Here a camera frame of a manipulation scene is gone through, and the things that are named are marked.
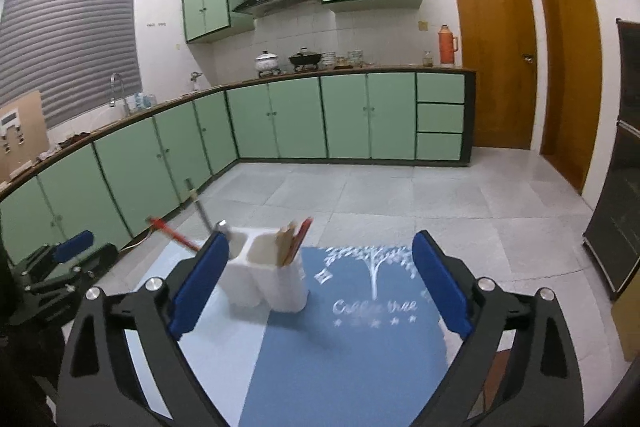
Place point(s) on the black wok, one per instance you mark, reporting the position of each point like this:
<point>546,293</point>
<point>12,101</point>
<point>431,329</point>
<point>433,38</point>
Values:
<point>305,57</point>

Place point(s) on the bottles by sink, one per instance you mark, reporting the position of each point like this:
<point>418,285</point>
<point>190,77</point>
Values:
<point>142,101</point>

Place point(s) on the chrome sink faucet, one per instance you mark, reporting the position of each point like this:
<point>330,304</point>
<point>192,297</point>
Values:
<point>116,92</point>

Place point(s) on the light blue table mat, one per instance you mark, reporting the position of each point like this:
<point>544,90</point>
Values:
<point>215,357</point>

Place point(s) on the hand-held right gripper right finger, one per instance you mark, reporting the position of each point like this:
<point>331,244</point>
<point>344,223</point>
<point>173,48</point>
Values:
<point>442,287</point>

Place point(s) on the brown cardboard sheet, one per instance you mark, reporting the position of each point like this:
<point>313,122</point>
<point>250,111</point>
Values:
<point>22,137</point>

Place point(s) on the glass jar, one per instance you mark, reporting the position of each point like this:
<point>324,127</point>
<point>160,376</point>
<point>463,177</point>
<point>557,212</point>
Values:
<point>427,59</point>

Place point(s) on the plain wooden door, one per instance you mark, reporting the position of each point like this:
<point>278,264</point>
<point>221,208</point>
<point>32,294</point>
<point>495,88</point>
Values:
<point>570,67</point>

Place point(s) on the orange thermos flask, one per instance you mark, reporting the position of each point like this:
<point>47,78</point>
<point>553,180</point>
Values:
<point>447,47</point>

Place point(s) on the silver cooking pot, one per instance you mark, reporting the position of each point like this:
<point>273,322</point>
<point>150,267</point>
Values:
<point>267,62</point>

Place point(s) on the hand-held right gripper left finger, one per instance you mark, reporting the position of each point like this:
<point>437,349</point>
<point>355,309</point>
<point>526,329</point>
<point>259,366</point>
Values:
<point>200,287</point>

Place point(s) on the stacked bowls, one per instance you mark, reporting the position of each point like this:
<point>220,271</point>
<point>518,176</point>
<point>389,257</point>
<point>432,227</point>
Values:
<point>342,58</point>

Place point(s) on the black range hood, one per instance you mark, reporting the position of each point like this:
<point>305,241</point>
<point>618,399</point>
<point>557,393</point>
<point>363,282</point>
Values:
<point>277,1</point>

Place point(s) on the white plastic container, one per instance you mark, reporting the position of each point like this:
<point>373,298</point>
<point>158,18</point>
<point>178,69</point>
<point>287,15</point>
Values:
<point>242,277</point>
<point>285,287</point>

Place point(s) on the grey window blind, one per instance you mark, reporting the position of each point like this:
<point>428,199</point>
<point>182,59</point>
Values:
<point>65,42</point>

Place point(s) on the black glass cabinet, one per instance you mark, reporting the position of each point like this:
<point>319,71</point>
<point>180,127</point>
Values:
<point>617,182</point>

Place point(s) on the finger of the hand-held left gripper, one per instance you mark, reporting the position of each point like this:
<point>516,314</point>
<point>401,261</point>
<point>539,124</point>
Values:
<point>95,259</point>
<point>75,246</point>

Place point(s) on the green base kitchen cabinets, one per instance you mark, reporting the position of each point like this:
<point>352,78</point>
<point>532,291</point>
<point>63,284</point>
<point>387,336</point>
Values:
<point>300,117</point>

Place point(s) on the dark blue printed tablecloth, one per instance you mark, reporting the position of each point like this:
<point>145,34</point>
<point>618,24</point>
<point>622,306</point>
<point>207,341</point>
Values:
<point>350,357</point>

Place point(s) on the small wall tap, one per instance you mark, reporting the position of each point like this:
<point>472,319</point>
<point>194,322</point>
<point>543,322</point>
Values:
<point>196,79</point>

